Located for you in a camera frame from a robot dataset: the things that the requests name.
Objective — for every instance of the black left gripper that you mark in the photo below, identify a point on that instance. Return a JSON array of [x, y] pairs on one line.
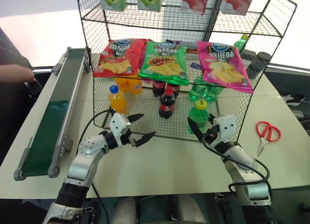
[[128, 138]]

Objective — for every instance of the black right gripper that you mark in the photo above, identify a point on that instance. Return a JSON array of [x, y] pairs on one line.
[[210, 136]]

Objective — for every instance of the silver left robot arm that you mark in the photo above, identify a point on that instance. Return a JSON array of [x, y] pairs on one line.
[[82, 161]]

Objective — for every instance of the person's bare forearm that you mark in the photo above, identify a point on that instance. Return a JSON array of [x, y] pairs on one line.
[[14, 73]]

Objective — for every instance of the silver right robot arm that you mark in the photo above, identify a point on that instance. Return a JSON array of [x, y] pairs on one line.
[[244, 175]]

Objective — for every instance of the green soda bottle yellow cap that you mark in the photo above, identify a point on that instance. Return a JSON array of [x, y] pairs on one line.
[[198, 116]]

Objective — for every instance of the orange soda bottle blue cap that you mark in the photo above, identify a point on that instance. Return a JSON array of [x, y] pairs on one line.
[[117, 101]]

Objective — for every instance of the cola bottle red cap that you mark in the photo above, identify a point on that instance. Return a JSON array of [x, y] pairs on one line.
[[166, 105]]

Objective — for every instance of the small blue packet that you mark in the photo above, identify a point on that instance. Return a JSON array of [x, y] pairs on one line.
[[195, 65]]

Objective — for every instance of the pink potato chips bag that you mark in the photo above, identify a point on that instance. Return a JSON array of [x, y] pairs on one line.
[[222, 66]]

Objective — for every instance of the green potato chips bag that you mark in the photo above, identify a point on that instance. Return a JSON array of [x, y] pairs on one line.
[[164, 61]]

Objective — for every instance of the red potato chips bag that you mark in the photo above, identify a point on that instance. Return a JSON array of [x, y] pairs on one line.
[[121, 56]]

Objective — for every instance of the black cylindrical container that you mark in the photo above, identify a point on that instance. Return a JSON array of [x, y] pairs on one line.
[[262, 62]]

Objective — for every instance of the black and white shoe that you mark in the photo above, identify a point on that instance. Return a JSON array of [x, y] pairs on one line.
[[293, 99]]

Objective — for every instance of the black chair armrest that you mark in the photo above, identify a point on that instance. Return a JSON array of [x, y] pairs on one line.
[[32, 88]]

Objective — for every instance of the red strawberry drink carton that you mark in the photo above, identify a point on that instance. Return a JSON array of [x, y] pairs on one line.
[[193, 2]]

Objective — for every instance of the red hanging snack packets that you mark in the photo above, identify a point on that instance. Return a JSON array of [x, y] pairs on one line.
[[237, 2]]

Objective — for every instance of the green drink carton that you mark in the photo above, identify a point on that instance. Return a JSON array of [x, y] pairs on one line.
[[149, 0]]

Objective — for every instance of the person's dark shirt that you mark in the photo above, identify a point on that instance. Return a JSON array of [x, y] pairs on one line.
[[9, 49]]

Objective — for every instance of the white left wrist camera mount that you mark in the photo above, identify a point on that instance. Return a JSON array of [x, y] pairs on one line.
[[118, 123]]

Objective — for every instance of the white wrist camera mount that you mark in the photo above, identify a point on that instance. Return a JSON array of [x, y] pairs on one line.
[[225, 125], [118, 123]]

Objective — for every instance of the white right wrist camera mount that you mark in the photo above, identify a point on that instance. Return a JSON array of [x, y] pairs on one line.
[[225, 125]]

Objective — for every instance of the green conveyor belt grey frame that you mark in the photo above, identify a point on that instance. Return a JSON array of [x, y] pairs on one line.
[[46, 136]]

